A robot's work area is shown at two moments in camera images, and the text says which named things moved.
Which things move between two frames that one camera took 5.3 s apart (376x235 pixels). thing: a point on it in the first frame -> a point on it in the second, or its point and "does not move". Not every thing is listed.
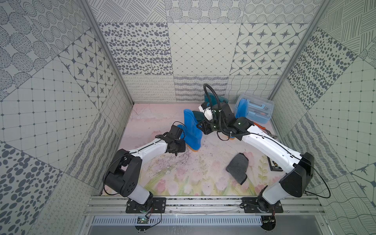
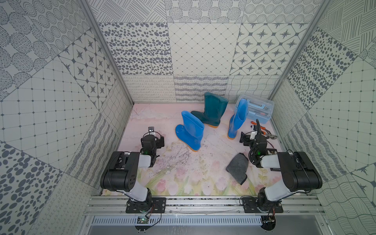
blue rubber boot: (192, 136) does not move
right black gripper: (205, 129) -> (247, 138)
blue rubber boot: (241, 109) does not move
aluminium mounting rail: (112, 205) does not move
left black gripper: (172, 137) -> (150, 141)
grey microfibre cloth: (238, 167) does not move
